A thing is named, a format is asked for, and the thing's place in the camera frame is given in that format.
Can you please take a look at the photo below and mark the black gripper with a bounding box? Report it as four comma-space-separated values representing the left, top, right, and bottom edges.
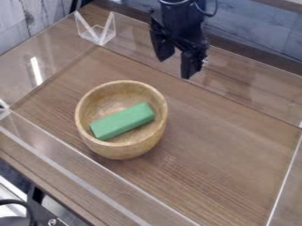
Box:
149, 0, 217, 79

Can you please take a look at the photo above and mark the green rectangular block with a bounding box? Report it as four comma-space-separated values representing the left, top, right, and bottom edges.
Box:
89, 102, 154, 141

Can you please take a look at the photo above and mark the wooden bowl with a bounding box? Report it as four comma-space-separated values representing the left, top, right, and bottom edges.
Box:
74, 80, 168, 160

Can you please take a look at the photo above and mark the clear acrylic corner bracket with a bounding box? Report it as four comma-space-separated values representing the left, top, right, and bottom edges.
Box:
74, 11, 116, 46

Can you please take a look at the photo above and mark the clear acrylic tray wall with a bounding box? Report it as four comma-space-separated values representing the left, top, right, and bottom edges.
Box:
0, 108, 200, 226

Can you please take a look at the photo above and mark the black metal table frame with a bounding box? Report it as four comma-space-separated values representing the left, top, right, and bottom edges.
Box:
22, 184, 80, 226

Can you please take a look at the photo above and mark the black cable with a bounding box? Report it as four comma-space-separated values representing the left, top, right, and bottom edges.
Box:
0, 198, 34, 220

